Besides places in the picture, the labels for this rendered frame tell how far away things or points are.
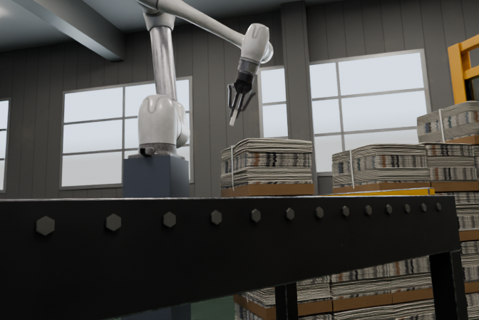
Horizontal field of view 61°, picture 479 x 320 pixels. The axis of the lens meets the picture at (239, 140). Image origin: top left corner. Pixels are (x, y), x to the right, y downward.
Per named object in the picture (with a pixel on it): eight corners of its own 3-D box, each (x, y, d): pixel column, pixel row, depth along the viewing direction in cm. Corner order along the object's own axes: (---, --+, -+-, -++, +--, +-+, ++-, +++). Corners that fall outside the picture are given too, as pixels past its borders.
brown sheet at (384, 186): (332, 196, 214) (331, 188, 214) (378, 195, 223) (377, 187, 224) (379, 192, 179) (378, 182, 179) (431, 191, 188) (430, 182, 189)
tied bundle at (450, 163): (379, 196, 224) (375, 155, 228) (423, 195, 233) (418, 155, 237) (431, 192, 189) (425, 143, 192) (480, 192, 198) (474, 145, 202)
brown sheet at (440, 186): (380, 195, 224) (379, 187, 225) (422, 194, 233) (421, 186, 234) (432, 191, 189) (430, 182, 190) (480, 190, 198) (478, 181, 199)
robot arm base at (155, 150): (120, 157, 159) (121, 143, 160) (147, 163, 180) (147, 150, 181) (165, 154, 154) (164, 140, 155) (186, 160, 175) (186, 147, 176)
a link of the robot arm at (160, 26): (148, 148, 181) (163, 155, 202) (184, 143, 179) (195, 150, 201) (134, -10, 195) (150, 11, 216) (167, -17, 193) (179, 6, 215)
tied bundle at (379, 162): (332, 197, 214) (328, 154, 218) (378, 196, 224) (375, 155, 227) (379, 194, 179) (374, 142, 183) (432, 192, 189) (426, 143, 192)
